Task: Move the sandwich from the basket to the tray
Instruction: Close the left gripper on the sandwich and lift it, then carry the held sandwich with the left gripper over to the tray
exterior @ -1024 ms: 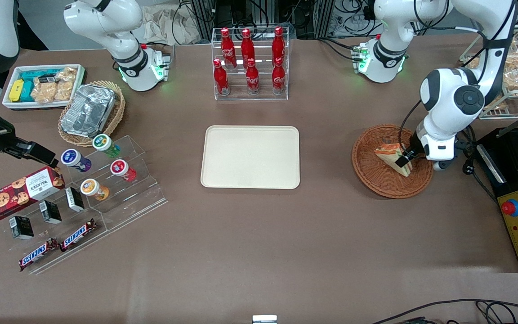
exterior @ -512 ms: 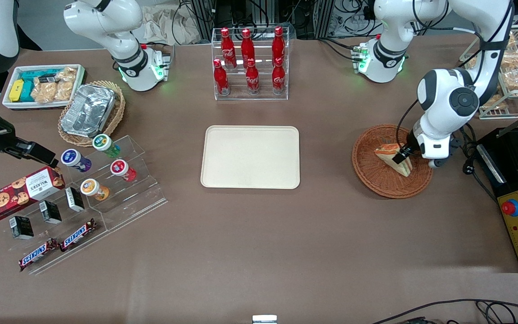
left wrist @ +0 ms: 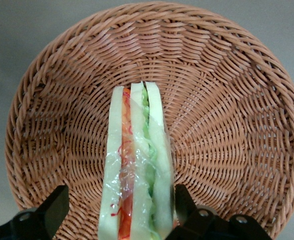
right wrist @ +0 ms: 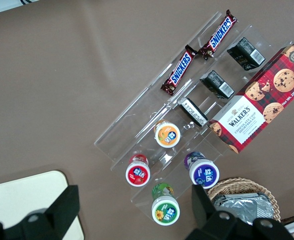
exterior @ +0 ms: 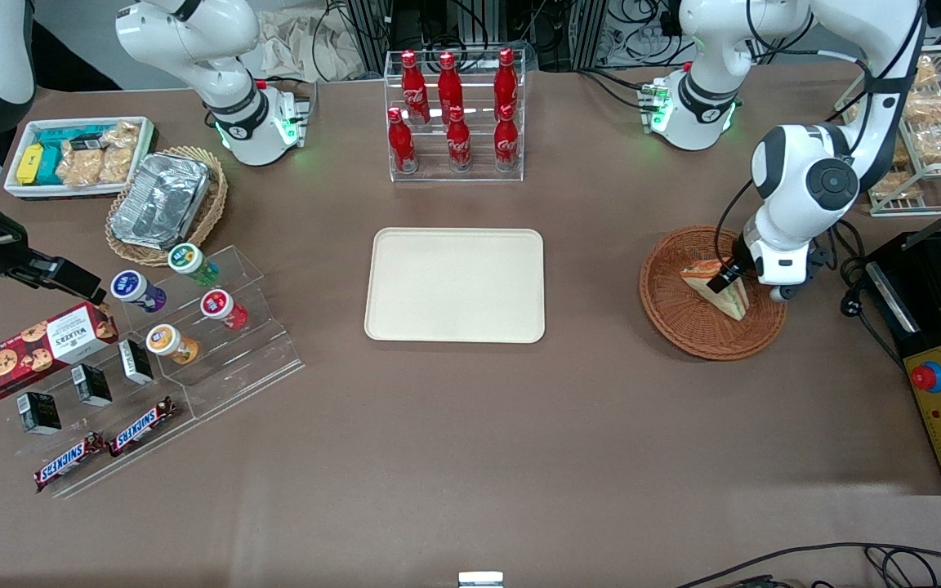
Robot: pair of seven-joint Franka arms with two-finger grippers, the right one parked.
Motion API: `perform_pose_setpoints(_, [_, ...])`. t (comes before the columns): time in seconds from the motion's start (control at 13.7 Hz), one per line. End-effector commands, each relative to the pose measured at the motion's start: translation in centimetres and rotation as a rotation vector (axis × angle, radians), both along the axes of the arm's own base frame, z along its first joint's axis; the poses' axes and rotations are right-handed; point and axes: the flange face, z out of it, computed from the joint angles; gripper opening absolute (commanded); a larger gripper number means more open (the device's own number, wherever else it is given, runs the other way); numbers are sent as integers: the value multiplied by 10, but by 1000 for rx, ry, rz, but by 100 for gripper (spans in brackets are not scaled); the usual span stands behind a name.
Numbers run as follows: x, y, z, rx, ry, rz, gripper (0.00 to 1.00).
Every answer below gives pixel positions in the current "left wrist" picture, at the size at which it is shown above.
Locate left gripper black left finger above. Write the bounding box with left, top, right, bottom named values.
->
left=0, top=184, right=70, bottom=240

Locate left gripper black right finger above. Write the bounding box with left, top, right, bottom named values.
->
left=165, top=183, right=273, bottom=240

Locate round brown wicker basket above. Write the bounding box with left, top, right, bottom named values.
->
left=4, top=0, right=294, bottom=240

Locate triangular sandwich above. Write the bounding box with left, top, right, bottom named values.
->
left=97, top=80, right=177, bottom=240

